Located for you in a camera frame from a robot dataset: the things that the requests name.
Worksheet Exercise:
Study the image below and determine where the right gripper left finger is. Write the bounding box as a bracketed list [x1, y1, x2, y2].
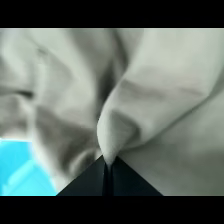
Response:
[55, 154, 109, 197]

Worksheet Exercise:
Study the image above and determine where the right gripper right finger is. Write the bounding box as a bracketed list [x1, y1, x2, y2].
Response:
[110, 155, 164, 197]

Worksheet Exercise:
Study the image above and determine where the tan shirt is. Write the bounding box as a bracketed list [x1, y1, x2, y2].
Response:
[0, 27, 224, 197]

